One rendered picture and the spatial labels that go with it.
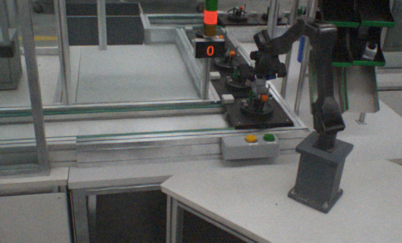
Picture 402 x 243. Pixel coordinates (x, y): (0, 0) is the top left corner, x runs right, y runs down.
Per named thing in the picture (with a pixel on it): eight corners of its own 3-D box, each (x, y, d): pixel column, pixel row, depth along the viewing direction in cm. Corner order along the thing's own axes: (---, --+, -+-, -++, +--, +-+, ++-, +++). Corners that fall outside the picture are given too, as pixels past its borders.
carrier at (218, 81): (272, 98, 205) (276, 73, 200) (220, 101, 201) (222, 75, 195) (256, 78, 227) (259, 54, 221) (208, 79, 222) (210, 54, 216)
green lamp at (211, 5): (218, 11, 178) (219, -1, 176) (206, 11, 177) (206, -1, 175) (215, 8, 182) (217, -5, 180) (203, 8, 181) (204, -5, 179)
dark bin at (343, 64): (349, 68, 179) (355, 54, 173) (316, 66, 179) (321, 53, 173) (336, 19, 196) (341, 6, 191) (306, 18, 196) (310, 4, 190)
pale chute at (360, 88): (375, 113, 189) (379, 110, 185) (343, 112, 189) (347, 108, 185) (369, 51, 198) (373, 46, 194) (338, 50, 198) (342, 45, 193)
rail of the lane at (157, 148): (307, 153, 183) (311, 129, 178) (77, 168, 166) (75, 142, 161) (301, 145, 188) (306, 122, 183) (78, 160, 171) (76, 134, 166)
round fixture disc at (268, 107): (277, 117, 186) (278, 112, 185) (244, 118, 183) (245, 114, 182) (266, 102, 198) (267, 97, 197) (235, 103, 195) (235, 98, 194)
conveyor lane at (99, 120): (289, 145, 188) (293, 124, 183) (78, 159, 172) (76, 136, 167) (267, 113, 212) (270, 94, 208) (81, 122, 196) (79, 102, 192)
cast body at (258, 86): (266, 93, 184) (267, 77, 181) (255, 94, 183) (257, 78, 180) (259, 85, 191) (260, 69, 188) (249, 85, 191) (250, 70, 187)
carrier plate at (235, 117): (293, 127, 183) (294, 122, 182) (235, 130, 179) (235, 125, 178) (273, 100, 204) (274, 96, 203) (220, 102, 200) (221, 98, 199)
